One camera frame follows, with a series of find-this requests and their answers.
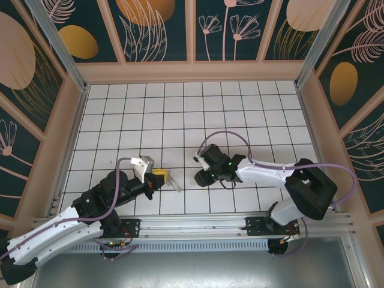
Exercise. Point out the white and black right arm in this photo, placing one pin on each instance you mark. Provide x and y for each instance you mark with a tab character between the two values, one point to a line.
264	174

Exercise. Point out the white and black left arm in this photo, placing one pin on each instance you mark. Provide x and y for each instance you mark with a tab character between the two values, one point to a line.
45	237

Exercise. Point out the aluminium table edge strip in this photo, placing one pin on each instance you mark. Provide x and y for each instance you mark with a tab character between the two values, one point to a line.
72	144
315	144

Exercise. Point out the grey metal sheet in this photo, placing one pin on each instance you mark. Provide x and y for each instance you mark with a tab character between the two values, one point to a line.
192	270

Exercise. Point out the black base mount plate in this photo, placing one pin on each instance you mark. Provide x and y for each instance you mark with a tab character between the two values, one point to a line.
255	226
130	228

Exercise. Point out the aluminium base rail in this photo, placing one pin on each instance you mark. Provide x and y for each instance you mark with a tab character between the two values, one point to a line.
195	225

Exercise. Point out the aluminium frame post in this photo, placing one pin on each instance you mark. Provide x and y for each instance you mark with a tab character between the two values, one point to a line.
57	39
321	39
358	264

